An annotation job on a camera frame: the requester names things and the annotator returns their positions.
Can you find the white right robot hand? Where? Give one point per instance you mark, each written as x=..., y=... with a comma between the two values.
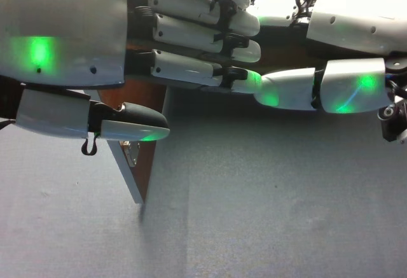
x=356, y=20

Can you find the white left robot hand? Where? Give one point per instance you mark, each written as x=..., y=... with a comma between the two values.
x=63, y=20

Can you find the cabinet door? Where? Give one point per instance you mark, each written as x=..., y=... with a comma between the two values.
x=146, y=170

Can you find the grey table cloth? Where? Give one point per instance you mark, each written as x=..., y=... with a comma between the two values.
x=254, y=195

